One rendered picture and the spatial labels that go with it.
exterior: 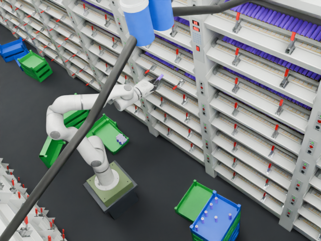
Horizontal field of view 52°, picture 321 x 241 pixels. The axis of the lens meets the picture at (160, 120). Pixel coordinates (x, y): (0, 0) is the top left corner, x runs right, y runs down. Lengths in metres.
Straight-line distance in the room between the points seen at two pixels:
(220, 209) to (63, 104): 1.21
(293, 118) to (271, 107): 0.12
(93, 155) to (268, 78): 1.20
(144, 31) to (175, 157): 2.27
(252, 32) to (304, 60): 0.27
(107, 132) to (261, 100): 1.82
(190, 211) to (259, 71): 1.44
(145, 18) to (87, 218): 2.31
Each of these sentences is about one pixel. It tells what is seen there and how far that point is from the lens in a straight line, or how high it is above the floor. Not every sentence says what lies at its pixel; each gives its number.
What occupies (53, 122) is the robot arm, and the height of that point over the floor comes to 1.13.
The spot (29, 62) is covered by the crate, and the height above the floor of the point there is 0.16.
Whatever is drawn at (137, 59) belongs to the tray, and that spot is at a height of 0.96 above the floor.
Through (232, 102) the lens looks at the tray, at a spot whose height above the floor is 0.99.
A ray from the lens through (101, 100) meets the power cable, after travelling 0.85.
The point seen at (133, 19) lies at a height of 2.08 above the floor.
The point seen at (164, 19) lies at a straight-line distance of 0.87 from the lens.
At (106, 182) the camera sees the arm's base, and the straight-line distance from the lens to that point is 2.54.
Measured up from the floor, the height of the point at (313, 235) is 0.16.
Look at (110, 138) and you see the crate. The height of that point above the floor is 0.05.
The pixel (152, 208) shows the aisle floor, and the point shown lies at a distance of 2.81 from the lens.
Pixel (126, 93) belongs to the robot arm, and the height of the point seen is 1.20.
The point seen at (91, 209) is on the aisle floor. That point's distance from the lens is 2.95.
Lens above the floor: 2.52
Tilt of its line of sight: 50 degrees down
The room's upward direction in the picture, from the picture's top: 14 degrees counter-clockwise
